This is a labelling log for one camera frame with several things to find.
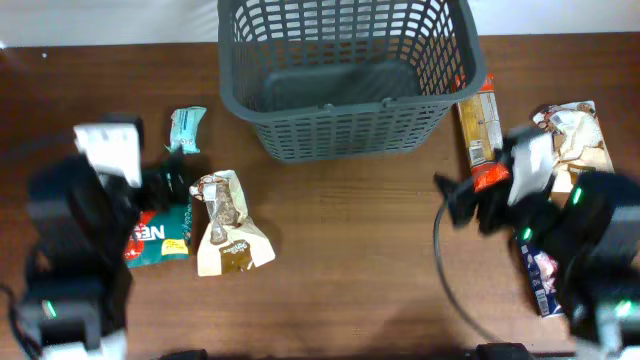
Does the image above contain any beige brown snack bag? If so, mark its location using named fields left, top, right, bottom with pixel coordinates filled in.
left=190, top=170, right=276, bottom=277

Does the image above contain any yellow orange pasta packet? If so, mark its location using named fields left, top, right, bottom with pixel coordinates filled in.
left=456, top=73, right=511, bottom=193

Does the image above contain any beige white snack bag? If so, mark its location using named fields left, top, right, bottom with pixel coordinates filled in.
left=532, top=100, right=614, bottom=193

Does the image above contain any grey plastic basket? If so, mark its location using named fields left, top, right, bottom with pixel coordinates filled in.
left=217, top=0, right=487, bottom=163

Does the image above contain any green red coffee packet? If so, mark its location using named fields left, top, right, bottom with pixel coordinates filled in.
left=124, top=204, right=192, bottom=268

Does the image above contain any blue Kleenex tissue pack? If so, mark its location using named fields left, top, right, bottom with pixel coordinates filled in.
left=518, top=240, right=563, bottom=318

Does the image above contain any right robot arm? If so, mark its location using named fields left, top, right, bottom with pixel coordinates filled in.
left=434, top=156, right=639, bottom=359

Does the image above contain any right black cable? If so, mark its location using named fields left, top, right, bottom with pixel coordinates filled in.
left=432, top=199, right=501, bottom=346

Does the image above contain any light teal snack packet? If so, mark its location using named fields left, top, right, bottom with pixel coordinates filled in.
left=165, top=106, right=207, bottom=155

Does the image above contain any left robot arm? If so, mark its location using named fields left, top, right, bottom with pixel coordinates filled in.
left=10, top=154, right=188, bottom=359

